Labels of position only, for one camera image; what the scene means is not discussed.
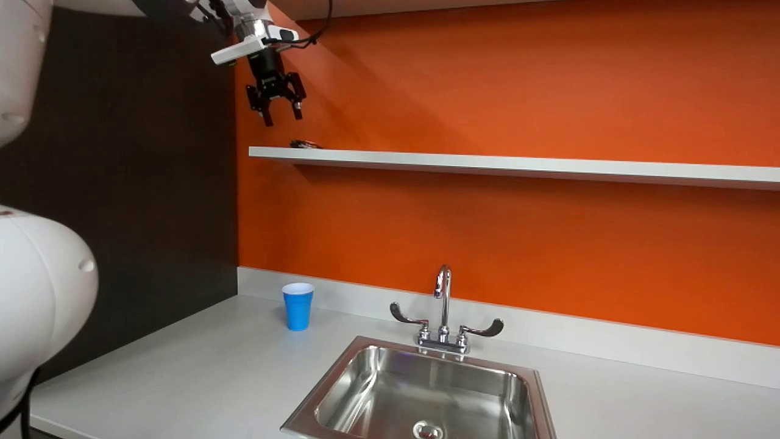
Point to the stainless steel sink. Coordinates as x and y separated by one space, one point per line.
394 390

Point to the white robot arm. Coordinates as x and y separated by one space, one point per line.
47 272

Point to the chrome faucet with black handles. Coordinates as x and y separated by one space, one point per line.
439 337

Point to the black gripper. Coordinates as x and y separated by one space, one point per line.
274 82

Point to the blue plastic cup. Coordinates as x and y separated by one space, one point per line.
299 300

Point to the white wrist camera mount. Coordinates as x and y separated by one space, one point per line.
264 35

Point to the white wall shelf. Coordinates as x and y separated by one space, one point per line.
532 167

